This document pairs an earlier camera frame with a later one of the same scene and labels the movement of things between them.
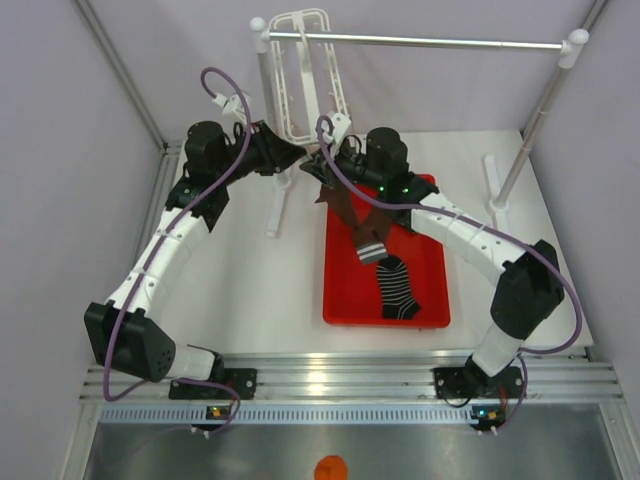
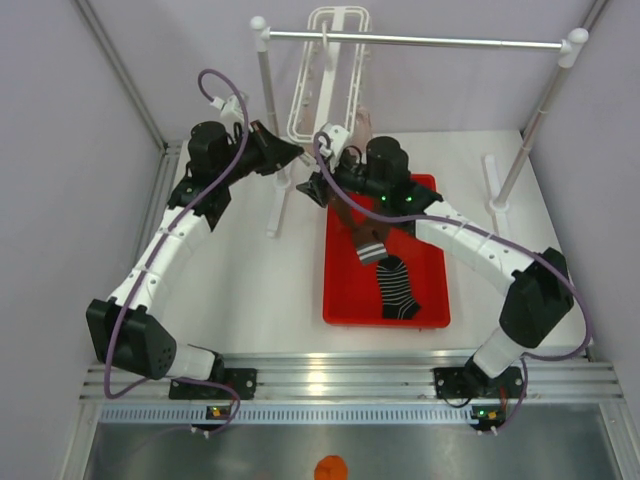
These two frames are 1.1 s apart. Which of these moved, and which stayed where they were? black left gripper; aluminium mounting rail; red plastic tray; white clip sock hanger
Moved: white clip sock hanger
Stayed: aluminium mounting rail; black left gripper; red plastic tray
